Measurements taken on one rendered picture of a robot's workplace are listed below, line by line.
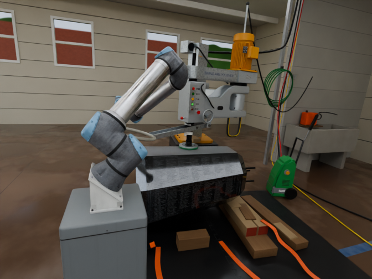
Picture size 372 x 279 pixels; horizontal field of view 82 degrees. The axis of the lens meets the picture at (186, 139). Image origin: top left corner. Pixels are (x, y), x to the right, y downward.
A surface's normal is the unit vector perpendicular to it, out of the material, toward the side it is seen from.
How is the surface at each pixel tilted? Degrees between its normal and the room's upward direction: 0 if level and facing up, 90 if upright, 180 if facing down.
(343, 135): 90
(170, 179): 45
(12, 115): 90
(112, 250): 90
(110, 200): 90
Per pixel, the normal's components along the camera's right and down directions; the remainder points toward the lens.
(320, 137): 0.33, 0.25
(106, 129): 0.50, -0.11
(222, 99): 0.52, 0.24
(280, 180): -0.04, 0.24
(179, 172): 0.25, -0.51
